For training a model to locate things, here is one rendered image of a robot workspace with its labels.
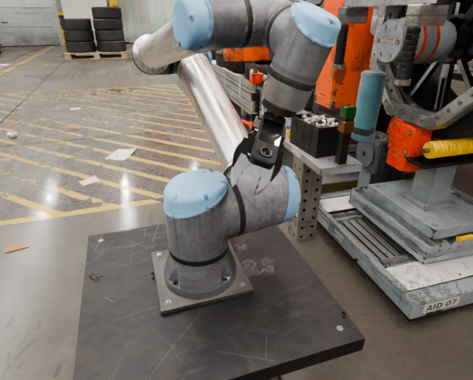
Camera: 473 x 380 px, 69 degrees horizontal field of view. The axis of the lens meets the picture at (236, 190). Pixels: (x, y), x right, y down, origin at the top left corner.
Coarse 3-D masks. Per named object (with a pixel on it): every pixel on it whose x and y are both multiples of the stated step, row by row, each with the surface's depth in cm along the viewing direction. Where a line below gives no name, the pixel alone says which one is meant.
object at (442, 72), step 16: (464, 0) 110; (464, 16) 109; (464, 48) 115; (416, 64) 139; (432, 64) 123; (448, 64) 117; (464, 64) 112; (416, 80) 138; (432, 80) 140; (448, 80) 118; (464, 80) 112; (416, 96) 134; (432, 96) 135; (448, 96) 137
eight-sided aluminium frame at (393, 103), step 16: (384, 16) 128; (384, 64) 137; (384, 96) 134; (400, 96) 133; (464, 96) 101; (400, 112) 127; (416, 112) 120; (432, 112) 120; (448, 112) 108; (464, 112) 106; (432, 128) 114
